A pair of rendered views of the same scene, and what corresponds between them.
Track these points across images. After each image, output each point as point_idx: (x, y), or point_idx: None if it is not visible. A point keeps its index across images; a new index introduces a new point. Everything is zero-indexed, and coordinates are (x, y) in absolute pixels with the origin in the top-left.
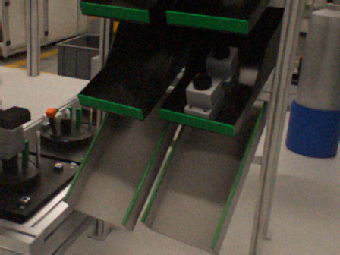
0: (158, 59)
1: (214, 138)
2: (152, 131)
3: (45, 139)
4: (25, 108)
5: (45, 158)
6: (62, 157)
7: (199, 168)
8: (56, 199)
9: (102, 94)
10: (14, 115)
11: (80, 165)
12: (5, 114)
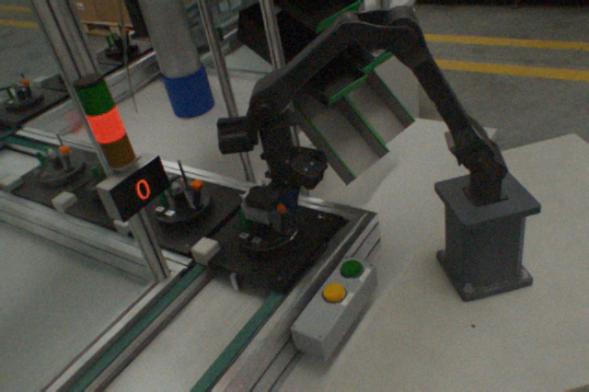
0: (296, 52)
1: None
2: (319, 105)
3: (197, 215)
4: (300, 146)
5: (235, 217)
6: (234, 207)
7: (353, 102)
8: (310, 206)
9: (323, 92)
10: (317, 149)
11: (336, 154)
12: (313, 154)
